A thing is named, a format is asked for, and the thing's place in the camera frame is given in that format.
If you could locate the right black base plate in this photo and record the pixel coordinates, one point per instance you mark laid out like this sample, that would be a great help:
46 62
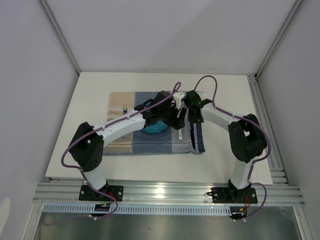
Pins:
226 195

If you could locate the left aluminium frame post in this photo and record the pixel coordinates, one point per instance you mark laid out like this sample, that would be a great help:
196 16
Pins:
49 15

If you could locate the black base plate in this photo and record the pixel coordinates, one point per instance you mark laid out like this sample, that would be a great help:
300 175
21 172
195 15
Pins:
226 195
87 194

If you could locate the blue beige checked cloth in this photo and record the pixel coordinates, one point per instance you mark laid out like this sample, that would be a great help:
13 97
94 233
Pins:
143 143

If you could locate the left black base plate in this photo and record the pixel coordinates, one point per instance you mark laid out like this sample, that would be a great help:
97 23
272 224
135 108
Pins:
87 194

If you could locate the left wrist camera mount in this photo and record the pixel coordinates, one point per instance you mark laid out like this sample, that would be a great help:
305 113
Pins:
178 98

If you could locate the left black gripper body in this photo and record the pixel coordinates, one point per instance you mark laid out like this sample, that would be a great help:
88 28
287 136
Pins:
170 116

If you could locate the white slotted cable duct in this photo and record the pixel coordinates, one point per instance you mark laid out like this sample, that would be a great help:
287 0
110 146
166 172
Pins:
91 208

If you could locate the right aluminium frame post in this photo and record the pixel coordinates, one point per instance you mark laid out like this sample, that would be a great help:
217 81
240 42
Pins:
288 21

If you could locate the teal dotted plate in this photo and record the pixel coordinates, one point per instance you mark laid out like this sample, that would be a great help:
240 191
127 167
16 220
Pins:
158 127

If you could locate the aluminium mounting rail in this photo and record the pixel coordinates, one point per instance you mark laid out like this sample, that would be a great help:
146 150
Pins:
163 193

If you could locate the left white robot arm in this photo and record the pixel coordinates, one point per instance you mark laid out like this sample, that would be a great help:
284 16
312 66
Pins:
89 141

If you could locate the aluminium frame post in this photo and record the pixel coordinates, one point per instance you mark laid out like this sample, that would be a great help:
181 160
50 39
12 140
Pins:
288 21
49 15

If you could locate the purple knife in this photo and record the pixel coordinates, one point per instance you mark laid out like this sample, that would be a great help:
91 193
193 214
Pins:
192 135

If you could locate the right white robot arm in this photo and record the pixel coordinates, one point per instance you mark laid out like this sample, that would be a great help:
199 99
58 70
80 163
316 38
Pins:
247 139

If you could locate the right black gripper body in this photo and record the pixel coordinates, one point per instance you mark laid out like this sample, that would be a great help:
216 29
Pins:
195 119

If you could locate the white ceramic spoon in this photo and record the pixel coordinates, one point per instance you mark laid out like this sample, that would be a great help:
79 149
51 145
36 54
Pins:
180 134

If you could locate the purple teal fork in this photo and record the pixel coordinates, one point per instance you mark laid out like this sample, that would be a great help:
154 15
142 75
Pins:
125 109

